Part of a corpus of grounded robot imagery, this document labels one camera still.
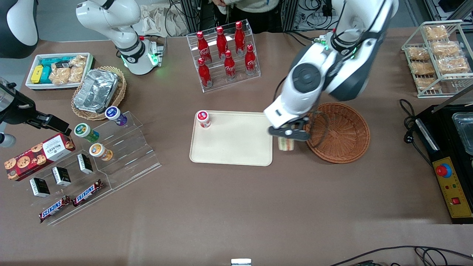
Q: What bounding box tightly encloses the crumpled beige paper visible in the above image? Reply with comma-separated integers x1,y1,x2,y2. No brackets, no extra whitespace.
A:
140,4,190,38

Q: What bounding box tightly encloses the red Coca-Cola bottle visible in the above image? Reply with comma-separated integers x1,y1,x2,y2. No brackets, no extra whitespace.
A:
245,44,257,75
224,50,236,80
196,31,212,64
216,27,228,59
197,58,212,88
234,21,246,56

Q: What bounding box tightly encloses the black sealing machine, yellow panel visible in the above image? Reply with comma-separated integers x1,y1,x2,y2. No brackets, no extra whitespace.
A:
416,85,473,225

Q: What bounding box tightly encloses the teal long box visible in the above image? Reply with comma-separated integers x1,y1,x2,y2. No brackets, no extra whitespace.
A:
40,57,73,68

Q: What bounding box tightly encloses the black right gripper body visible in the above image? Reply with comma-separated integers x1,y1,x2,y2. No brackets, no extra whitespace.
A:
0,78,39,125

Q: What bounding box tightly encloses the cream plastic tray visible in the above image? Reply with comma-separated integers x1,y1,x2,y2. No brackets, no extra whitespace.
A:
190,111,273,167

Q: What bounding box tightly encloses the long black floor cable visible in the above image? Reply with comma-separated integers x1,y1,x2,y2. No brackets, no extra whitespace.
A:
329,245,473,266

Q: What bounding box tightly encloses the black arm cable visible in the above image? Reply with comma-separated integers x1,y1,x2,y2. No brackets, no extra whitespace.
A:
273,76,287,108

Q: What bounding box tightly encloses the orange yogurt cup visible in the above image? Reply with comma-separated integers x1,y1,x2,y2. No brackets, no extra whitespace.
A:
89,143,113,161

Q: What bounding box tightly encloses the white wire rack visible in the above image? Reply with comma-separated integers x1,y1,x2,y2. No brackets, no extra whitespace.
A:
402,20,473,98

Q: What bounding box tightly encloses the green yogurt cup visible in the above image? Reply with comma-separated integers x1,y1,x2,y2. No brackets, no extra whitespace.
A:
74,123,99,143

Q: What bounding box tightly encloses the black power cable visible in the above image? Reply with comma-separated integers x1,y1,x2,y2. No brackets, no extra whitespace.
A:
399,99,433,167

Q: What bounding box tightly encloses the aluminium frame post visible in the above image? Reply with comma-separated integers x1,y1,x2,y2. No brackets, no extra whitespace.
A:
280,0,298,33
180,0,202,34

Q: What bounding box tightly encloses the clear acrylic bottle rack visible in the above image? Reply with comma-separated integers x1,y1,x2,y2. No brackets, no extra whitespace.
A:
187,19,261,93

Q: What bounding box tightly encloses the red Walkers cookie box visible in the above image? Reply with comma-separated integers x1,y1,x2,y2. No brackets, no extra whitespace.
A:
4,133,76,181

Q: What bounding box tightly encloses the light tan wicker basket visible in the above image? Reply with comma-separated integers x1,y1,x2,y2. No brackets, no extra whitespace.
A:
71,66,127,121

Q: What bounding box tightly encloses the small black box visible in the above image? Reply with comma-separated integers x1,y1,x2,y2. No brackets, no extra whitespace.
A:
52,167,71,187
77,154,93,174
30,178,51,198

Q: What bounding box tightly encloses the Snickers bar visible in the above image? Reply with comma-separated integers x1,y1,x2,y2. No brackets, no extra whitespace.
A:
72,180,103,207
39,195,71,223

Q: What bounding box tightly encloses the purple yogurt cup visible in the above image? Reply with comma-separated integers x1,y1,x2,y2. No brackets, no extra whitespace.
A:
105,106,128,126

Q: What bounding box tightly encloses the person in beige sweater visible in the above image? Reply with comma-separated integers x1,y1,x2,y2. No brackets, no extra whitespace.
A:
212,0,280,14

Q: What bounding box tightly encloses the brown round wicker basket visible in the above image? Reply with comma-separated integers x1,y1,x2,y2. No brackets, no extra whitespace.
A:
305,102,371,164

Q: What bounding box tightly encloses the bagged fried snack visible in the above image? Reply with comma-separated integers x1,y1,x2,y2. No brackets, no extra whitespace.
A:
431,41,460,56
415,77,442,90
423,25,449,40
438,57,470,74
410,61,435,75
406,46,429,61

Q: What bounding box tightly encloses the aluminium foil container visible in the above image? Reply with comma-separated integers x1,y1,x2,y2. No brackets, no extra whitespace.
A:
74,69,119,114

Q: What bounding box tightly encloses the sandwich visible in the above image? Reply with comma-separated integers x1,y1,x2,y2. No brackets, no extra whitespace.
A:
278,136,296,151

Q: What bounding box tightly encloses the clear acrylic stepped stand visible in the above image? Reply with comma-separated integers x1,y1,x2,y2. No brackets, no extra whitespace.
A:
11,111,162,226

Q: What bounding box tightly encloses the white rectangular bin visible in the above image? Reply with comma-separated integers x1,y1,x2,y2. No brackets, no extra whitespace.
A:
25,52,95,91

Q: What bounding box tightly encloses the red yogurt cup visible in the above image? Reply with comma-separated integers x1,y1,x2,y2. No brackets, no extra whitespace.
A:
196,110,211,129

